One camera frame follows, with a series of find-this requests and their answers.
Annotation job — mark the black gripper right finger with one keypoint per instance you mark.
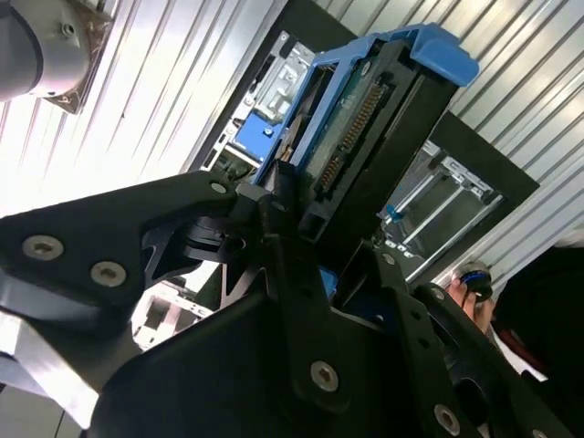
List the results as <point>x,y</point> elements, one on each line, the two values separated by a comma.
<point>424,328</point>

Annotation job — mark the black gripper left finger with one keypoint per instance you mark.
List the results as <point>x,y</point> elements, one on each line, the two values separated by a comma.
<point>91,228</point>

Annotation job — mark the hard disk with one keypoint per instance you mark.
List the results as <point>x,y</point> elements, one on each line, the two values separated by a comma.
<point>356,137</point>

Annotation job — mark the person's hand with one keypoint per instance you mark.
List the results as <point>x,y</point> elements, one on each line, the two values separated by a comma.
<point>476,312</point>

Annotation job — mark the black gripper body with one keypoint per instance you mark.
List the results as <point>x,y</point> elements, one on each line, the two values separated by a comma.
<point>205,378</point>

